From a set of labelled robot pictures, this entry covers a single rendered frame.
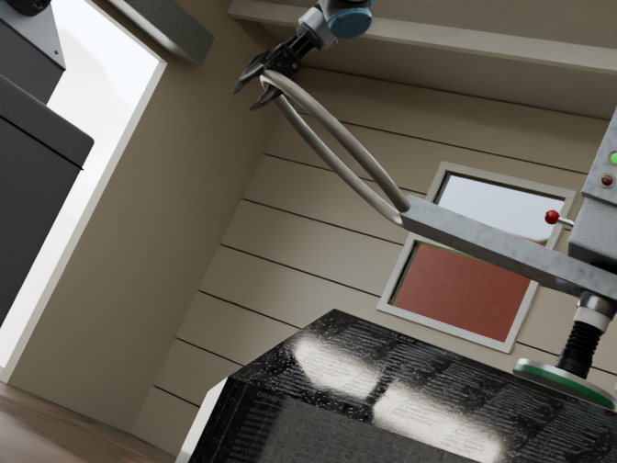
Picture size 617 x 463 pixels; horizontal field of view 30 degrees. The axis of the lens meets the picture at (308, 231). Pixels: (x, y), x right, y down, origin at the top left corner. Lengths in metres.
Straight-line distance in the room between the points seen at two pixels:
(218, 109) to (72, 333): 2.47
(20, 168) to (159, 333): 9.07
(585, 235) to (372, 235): 7.94
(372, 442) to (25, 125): 0.83
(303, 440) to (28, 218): 0.64
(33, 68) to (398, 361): 0.89
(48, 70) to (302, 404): 0.77
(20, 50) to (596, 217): 1.17
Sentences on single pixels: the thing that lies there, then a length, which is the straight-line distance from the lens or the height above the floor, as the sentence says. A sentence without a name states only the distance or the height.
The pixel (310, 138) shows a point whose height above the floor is 1.20.
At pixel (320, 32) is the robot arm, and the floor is 1.34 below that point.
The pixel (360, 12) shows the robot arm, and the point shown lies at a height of 1.35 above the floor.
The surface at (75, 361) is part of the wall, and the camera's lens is 10.46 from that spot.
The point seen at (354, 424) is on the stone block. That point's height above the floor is 0.59.
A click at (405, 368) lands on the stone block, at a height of 0.74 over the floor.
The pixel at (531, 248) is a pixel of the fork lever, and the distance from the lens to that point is 2.45.
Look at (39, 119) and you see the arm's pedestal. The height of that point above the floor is 0.82.
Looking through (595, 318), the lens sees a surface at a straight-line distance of 2.44.
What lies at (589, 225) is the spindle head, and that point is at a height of 1.16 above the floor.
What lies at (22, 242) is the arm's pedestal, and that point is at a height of 0.63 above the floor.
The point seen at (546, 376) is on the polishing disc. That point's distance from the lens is 2.35.
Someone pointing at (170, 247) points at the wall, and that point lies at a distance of 10.82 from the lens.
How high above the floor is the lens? 0.50
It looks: 10 degrees up
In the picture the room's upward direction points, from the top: 25 degrees clockwise
